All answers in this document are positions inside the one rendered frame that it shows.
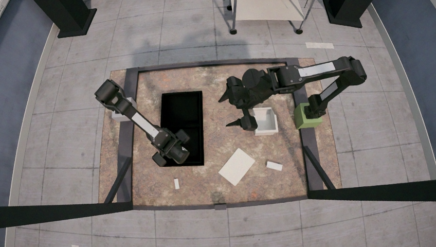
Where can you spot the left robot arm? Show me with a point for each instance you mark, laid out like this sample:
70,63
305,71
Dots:
160,137

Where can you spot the white sheet of paper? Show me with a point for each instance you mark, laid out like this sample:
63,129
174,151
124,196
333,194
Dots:
236,166

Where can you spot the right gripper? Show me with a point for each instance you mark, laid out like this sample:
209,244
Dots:
247,122

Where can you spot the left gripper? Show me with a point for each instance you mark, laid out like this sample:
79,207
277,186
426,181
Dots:
182,136

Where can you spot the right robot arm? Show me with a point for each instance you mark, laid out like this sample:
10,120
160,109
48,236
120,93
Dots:
294,77

